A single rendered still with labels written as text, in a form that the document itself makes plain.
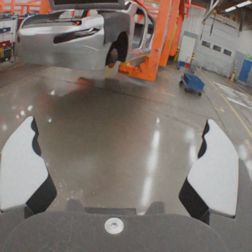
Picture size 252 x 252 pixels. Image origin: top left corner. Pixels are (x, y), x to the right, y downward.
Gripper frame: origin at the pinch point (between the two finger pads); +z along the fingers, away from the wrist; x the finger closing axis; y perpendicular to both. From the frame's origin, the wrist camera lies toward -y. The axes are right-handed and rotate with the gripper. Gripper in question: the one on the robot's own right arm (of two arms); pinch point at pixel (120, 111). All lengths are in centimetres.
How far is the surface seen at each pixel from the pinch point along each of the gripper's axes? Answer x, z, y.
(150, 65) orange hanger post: 46, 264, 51
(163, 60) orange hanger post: 112, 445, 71
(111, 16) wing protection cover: -17, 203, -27
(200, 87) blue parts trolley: 218, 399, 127
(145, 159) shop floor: 27, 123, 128
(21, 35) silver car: -149, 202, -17
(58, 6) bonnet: -129, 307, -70
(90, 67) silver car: -41, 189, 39
